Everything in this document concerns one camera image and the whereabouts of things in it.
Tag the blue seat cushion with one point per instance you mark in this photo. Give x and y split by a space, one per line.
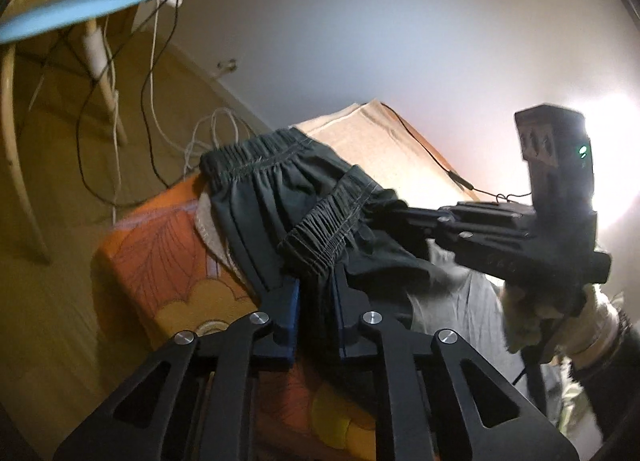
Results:
60 11

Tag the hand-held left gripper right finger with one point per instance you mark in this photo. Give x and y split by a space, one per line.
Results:
340 312

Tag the person's right hand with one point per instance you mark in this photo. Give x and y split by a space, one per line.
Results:
525 316

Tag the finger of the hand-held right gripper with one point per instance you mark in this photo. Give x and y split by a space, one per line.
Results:
455 241
420 216

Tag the orange printed bed sheet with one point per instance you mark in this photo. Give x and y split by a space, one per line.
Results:
150 261

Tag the wooden chair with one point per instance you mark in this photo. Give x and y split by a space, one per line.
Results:
20 181

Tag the person's right forearm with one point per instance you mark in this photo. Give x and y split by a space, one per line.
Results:
620 356

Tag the dark grey pants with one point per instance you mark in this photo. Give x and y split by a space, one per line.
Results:
280 196

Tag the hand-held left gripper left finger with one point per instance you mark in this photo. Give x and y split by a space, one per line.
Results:
289 302

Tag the beige blanket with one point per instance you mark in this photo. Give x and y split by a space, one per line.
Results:
380 141

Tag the small wall fixture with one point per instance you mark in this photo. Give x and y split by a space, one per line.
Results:
226 66

